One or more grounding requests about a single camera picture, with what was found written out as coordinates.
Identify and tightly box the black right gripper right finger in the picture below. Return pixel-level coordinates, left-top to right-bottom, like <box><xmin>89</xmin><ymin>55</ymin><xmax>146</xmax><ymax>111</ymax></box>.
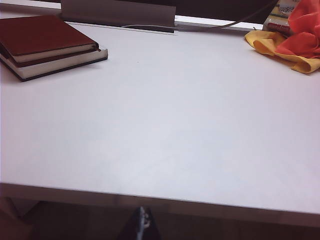
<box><xmin>137</xmin><ymin>207</ymin><xmax>162</xmax><ymax>240</ymax></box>

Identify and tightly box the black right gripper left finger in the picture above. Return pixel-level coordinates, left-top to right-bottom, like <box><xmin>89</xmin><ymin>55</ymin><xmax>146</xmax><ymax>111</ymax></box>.
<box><xmin>116</xmin><ymin>206</ymin><xmax>144</xmax><ymax>240</ymax></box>

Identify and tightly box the red hardcover book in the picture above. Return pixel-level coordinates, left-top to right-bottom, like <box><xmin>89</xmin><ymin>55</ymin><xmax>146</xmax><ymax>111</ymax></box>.
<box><xmin>0</xmin><ymin>14</ymin><xmax>100</xmax><ymax>68</ymax></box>

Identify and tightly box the black hardcover book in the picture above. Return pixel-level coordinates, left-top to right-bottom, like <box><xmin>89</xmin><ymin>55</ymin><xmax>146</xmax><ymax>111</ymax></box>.
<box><xmin>0</xmin><ymin>47</ymin><xmax>109</xmax><ymax>83</ymax></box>

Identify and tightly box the yellow cloth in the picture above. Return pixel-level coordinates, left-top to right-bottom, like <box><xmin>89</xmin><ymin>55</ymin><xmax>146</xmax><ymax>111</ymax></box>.
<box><xmin>244</xmin><ymin>29</ymin><xmax>320</xmax><ymax>75</ymax></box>

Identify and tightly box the grey desk divider panel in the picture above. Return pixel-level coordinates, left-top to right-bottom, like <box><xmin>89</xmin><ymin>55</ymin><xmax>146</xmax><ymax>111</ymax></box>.
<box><xmin>139</xmin><ymin>0</ymin><xmax>280</xmax><ymax>25</ymax></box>

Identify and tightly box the clear plastic snack bag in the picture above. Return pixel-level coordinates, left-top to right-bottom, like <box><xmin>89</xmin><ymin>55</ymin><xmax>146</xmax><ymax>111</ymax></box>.
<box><xmin>262</xmin><ymin>0</ymin><xmax>301</xmax><ymax>36</ymax></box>

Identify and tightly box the orange cloth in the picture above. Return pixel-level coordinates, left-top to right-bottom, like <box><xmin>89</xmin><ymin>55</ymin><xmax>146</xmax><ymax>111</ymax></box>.
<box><xmin>274</xmin><ymin>0</ymin><xmax>320</xmax><ymax>60</ymax></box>

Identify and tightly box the grey power cable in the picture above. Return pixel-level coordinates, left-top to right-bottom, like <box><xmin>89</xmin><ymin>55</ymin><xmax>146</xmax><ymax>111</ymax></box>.
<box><xmin>221</xmin><ymin>1</ymin><xmax>279</xmax><ymax>30</ymax></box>

